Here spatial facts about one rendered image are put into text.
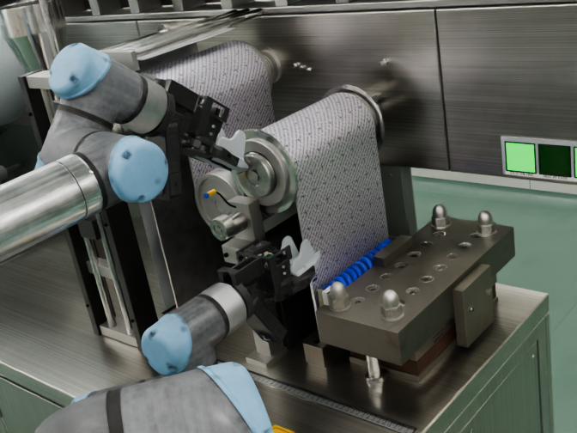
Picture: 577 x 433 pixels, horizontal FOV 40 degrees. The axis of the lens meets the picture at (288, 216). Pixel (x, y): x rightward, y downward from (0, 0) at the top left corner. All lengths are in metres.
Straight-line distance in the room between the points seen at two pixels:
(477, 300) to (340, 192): 0.30
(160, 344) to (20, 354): 0.64
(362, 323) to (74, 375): 0.59
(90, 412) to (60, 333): 0.95
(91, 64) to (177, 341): 0.38
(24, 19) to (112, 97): 0.77
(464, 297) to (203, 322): 0.45
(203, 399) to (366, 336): 0.54
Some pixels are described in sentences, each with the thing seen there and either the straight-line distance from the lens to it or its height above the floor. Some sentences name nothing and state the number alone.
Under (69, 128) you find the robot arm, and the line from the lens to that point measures 1.06.
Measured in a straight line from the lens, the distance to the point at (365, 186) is 1.44.
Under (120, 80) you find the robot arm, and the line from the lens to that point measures 1.08.
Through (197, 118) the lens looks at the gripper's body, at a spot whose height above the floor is 1.38.
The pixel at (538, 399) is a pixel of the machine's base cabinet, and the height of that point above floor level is 0.70.
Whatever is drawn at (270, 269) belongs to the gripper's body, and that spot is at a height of 1.14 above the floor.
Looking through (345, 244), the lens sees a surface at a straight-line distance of 1.41.
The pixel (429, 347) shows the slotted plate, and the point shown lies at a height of 0.94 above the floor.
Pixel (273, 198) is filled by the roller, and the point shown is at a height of 1.21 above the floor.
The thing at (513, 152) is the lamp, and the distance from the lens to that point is 1.42.
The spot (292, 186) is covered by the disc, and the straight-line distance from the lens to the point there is 1.27.
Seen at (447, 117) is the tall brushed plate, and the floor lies 1.25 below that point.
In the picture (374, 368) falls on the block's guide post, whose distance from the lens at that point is 1.34.
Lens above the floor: 1.68
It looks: 22 degrees down
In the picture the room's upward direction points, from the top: 10 degrees counter-clockwise
